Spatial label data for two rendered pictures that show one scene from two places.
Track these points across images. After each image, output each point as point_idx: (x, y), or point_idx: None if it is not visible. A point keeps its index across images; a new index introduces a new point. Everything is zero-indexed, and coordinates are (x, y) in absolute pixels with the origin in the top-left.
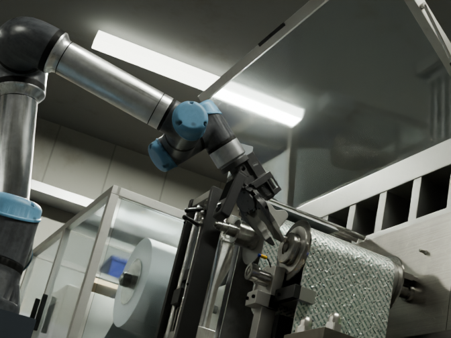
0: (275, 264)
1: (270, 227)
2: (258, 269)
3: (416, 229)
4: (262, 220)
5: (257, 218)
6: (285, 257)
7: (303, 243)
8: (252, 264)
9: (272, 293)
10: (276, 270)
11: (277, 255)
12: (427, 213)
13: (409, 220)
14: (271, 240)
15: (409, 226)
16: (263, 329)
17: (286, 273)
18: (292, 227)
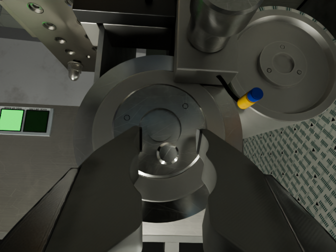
0: (313, 156)
1: (102, 153)
2: (192, 9)
3: (157, 226)
4: (130, 188)
5: (205, 222)
6: (148, 95)
7: (98, 136)
8: (206, 0)
9: (177, 2)
10: (175, 58)
11: (201, 113)
12: (163, 248)
13: (175, 243)
14: (196, 141)
15: (171, 234)
16: None
17: (168, 71)
18: (183, 206)
